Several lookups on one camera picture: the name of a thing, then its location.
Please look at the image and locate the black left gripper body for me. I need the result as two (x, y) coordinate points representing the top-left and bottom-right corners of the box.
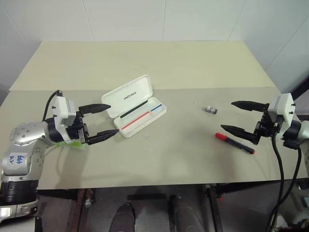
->
(65, 110), (89, 145)

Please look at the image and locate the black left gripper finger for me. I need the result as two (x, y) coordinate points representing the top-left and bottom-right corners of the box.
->
(87, 129), (120, 145)
(78, 103), (112, 118)

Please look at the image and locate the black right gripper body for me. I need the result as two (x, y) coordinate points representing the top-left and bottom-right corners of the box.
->
(253, 103), (284, 139)

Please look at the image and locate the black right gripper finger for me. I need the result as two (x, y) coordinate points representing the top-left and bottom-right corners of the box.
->
(231, 100), (270, 112)
(221, 124), (261, 146)

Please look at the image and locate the black marker with red cap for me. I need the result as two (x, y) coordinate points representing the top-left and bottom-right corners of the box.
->
(214, 132), (256, 155)

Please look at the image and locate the green highlighter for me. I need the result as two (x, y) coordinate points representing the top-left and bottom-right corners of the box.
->
(54, 141), (85, 152)

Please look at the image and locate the white plastic pencil case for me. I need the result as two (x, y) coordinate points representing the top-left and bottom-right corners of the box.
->
(100, 74), (168, 138)

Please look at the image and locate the rusty brown table leg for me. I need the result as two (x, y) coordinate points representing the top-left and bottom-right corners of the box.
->
(76, 188), (94, 232)

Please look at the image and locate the small dark rounded shape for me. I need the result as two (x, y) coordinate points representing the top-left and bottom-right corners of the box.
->
(110, 202), (136, 232)

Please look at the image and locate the large dark rounded shape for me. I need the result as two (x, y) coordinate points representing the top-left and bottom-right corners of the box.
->
(169, 194), (204, 232)

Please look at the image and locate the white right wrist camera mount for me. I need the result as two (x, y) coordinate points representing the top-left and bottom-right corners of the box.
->
(268, 92), (296, 126)

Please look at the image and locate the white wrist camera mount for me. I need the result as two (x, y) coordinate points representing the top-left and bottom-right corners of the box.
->
(52, 95), (78, 142)
(268, 92), (296, 126)

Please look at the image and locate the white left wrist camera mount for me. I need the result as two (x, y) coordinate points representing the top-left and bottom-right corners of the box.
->
(52, 95), (78, 142)

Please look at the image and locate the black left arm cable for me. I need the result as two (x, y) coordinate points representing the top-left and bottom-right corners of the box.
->
(42, 89), (64, 121)

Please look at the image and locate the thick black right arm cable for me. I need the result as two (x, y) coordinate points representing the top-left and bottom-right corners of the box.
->
(268, 134), (285, 232)

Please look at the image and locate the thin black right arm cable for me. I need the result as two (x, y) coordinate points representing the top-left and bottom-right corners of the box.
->
(275, 141), (302, 213)

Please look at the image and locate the black metal table frame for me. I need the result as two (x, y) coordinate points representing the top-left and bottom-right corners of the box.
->
(202, 183), (226, 232)

